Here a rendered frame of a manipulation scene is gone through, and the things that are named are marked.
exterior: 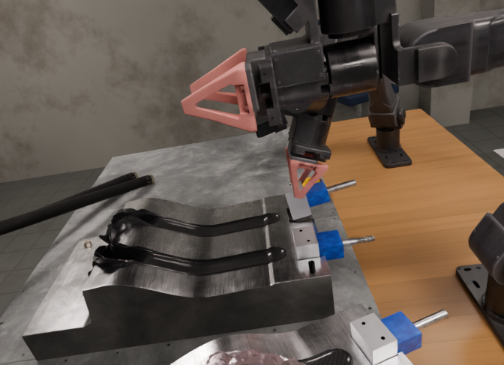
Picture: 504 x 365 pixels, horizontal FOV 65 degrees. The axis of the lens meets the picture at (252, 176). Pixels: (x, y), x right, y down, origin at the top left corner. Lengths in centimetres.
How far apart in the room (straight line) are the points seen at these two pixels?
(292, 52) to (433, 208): 61
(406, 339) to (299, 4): 42
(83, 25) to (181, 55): 77
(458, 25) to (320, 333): 41
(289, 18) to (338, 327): 41
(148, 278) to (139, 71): 284
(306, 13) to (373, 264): 50
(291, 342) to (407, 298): 23
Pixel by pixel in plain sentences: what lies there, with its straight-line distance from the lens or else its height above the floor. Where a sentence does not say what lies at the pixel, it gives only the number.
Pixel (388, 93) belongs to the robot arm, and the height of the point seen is 99.
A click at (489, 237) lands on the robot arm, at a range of 62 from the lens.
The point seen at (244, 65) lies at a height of 123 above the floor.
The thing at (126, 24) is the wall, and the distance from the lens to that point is 336.
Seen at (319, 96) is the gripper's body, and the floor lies 118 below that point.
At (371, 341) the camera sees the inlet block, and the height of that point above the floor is 88.
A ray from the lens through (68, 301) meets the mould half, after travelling 79.
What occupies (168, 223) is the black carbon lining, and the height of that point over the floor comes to 91.
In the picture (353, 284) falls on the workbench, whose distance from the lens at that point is 74.
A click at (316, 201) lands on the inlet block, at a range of 73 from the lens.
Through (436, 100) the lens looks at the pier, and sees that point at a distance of 335.
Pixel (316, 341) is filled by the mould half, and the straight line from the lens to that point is 58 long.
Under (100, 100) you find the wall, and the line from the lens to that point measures 357.
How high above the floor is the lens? 131
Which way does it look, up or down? 27 degrees down
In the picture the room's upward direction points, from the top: 11 degrees counter-clockwise
